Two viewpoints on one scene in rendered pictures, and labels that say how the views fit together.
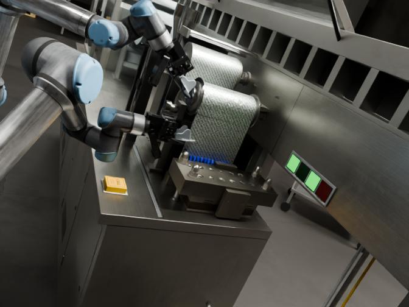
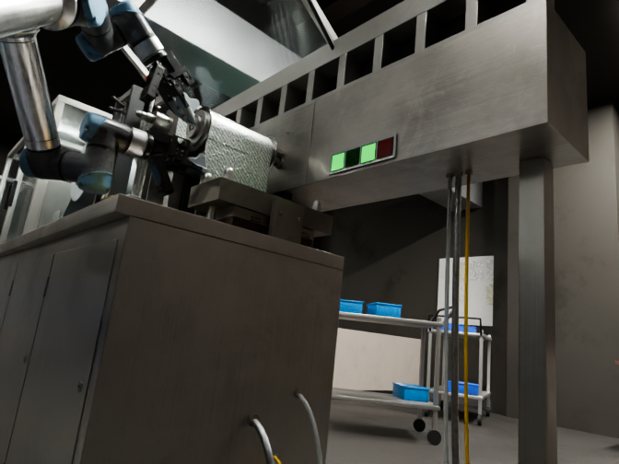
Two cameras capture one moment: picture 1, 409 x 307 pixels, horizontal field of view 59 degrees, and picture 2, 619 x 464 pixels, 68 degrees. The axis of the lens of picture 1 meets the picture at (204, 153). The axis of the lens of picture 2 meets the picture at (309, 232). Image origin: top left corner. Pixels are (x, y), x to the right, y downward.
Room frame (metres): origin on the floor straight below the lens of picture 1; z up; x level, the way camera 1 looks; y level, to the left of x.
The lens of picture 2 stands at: (-0.02, 0.04, 0.66)
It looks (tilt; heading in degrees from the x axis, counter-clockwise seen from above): 13 degrees up; 347
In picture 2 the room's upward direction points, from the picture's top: 6 degrees clockwise
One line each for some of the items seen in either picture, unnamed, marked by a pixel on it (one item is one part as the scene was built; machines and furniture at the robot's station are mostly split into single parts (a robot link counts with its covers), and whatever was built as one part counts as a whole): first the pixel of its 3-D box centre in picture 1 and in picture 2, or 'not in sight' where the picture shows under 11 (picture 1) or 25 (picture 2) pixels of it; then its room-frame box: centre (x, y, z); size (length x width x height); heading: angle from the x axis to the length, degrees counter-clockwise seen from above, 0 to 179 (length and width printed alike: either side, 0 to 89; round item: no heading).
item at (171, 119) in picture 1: (159, 127); (164, 151); (1.24, 0.19, 1.12); 0.12 x 0.08 x 0.09; 118
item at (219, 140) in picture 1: (215, 141); (236, 179); (1.35, -0.02, 1.11); 0.23 x 0.01 x 0.18; 118
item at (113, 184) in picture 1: (115, 184); not in sight; (1.09, 0.25, 0.91); 0.07 x 0.07 x 0.02; 28
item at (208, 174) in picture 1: (223, 183); (264, 212); (1.26, -0.11, 1.00); 0.40 x 0.16 x 0.06; 118
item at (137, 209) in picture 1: (134, 102); (87, 262); (2.19, 0.53, 0.88); 2.52 x 0.66 x 0.04; 28
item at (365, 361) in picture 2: not in sight; (325, 357); (6.66, -1.91, 0.41); 2.20 x 1.78 x 0.83; 120
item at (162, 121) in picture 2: not in sight; (160, 122); (1.55, 0.26, 1.33); 0.06 x 0.06 x 0.06; 28
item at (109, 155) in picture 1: (104, 143); (91, 168); (1.17, 0.34, 1.01); 0.11 x 0.08 x 0.11; 75
